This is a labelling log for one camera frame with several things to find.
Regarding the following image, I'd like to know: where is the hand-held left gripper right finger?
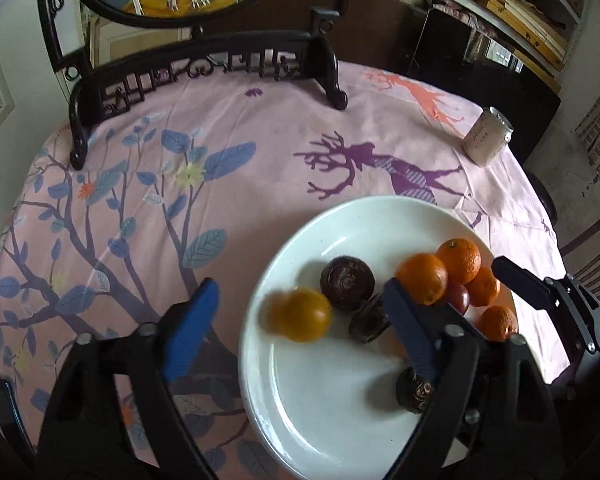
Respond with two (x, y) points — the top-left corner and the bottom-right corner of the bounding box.
(382, 277), (563, 480)

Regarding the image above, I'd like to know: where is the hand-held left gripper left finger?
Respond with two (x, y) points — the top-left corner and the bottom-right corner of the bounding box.
(37, 277), (221, 480)

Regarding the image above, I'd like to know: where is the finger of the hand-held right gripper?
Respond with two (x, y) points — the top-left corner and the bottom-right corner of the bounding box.
(491, 256), (600, 358)

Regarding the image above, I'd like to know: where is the orange mandarin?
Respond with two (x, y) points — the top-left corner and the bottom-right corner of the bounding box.
(465, 266), (502, 308)
(395, 253), (449, 306)
(477, 305), (519, 342)
(436, 238), (482, 285)

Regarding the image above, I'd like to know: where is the dark wrinkled passion fruit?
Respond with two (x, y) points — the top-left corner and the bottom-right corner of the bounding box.
(396, 366), (437, 415)
(320, 256), (376, 312)
(348, 292), (393, 344)

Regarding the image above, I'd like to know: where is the smooth red passion fruit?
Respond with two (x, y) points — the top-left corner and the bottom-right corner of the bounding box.
(445, 282), (472, 316)

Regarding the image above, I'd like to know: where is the white plate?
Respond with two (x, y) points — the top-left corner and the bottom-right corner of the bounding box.
(237, 196), (521, 480)

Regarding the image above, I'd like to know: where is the yellowish mandarin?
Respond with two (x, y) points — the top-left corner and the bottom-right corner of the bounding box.
(265, 287), (334, 344)

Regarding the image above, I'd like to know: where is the pale drink can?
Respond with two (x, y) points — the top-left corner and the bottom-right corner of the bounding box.
(462, 106), (515, 167)

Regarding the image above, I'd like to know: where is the dark phone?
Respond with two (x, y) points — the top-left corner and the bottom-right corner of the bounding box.
(0, 372), (22, 442)

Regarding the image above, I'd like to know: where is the pink printed tablecloth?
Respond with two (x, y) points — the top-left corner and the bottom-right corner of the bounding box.
(0, 57), (568, 480)

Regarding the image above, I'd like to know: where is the black cabinet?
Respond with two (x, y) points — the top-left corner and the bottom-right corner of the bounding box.
(415, 7), (563, 161)

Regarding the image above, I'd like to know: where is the white door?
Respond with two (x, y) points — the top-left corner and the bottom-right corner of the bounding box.
(87, 15), (193, 68)

